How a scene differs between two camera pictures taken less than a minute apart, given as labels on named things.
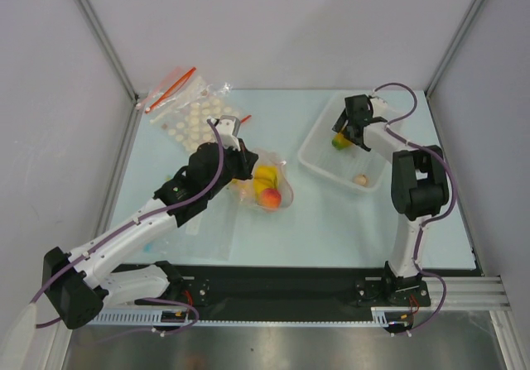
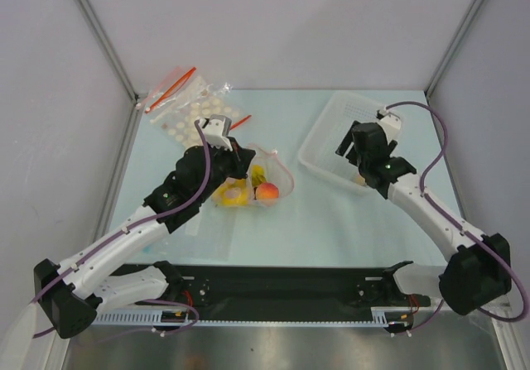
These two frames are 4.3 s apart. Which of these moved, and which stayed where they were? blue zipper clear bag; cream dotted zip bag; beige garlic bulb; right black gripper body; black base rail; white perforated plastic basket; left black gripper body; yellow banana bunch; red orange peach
Moved: yellow banana bunch; right black gripper body; red orange peach
Stayed: beige garlic bulb; white perforated plastic basket; left black gripper body; blue zipper clear bag; black base rail; cream dotted zip bag
